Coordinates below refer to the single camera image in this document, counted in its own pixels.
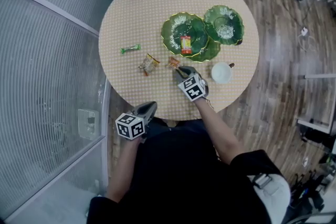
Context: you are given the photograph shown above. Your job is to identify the person's right forearm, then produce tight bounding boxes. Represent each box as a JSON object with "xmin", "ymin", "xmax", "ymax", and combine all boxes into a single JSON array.
[{"xmin": 195, "ymin": 97, "xmax": 249, "ymax": 165}]

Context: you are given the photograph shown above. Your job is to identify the orange snack packet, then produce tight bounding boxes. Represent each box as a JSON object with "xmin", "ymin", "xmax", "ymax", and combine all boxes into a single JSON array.
[{"xmin": 167, "ymin": 57, "xmax": 182, "ymax": 70}]

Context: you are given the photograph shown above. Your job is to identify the white floor cable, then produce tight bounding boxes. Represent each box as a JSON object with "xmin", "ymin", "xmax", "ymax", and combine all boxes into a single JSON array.
[{"xmin": 297, "ymin": 33, "xmax": 317, "ymax": 52}]

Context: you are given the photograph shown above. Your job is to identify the person's left forearm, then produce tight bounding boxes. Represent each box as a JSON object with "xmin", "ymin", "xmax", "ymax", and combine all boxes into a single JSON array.
[{"xmin": 106, "ymin": 136, "xmax": 144, "ymax": 202}]

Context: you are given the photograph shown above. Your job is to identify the red snack packet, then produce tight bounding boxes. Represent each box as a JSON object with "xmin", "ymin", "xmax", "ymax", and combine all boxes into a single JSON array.
[{"xmin": 180, "ymin": 36, "xmax": 192, "ymax": 55}]

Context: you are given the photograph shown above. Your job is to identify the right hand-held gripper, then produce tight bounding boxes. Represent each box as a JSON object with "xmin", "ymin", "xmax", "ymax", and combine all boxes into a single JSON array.
[{"xmin": 172, "ymin": 65, "xmax": 209, "ymax": 102}]

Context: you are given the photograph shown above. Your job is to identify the white cup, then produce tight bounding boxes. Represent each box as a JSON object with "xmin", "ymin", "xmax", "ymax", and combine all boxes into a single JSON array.
[{"xmin": 211, "ymin": 62, "xmax": 235, "ymax": 84}]

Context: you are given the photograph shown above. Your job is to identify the green candy wrapper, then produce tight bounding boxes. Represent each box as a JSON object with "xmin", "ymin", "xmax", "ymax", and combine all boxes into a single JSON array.
[{"xmin": 120, "ymin": 44, "xmax": 142, "ymax": 55}]

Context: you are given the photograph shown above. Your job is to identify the person's black shirt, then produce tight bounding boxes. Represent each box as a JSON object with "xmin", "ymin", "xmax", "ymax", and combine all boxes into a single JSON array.
[{"xmin": 86, "ymin": 119, "xmax": 287, "ymax": 224}]

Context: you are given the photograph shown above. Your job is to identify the white frame desk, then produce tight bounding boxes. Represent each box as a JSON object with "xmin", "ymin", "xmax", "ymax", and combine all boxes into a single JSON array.
[{"xmin": 296, "ymin": 73, "xmax": 336, "ymax": 136}]

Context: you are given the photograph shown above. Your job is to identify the person's dark trousers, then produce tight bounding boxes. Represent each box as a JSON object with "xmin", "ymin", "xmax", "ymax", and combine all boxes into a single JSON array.
[{"xmin": 145, "ymin": 116, "xmax": 211, "ymax": 137}]

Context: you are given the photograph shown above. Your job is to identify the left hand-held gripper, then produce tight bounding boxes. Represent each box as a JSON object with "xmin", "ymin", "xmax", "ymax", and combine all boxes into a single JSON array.
[{"xmin": 115, "ymin": 101, "xmax": 158, "ymax": 143}]

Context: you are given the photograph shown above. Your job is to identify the green leaf-shaped tiered tray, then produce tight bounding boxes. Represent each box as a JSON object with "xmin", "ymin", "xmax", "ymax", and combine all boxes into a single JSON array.
[{"xmin": 160, "ymin": 4, "xmax": 245, "ymax": 62}]

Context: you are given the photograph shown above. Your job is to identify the beige snack packet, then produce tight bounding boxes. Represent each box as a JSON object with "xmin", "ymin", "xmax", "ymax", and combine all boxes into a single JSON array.
[{"xmin": 138, "ymin": 53, "xmax": 161, "ymax": 77}]

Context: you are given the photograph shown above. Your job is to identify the round table with checkered cloth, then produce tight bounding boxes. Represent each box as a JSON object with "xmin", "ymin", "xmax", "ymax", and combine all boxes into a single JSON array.
[{"xmin": 98, "ymin": 0, "xmax": 260, "ymax": 122}]

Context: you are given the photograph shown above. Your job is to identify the grey bag with buckle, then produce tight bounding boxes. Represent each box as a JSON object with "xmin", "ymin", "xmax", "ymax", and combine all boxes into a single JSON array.
[{"xmin": 248, "ymin": 173, "xmax": 292, "ymax": 224}]

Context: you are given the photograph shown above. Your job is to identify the white floor appliance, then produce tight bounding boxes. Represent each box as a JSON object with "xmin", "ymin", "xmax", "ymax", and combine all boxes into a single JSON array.
[{"xmin": 78, "ymin": 109, "xmax": 100, "ymax": 140}]

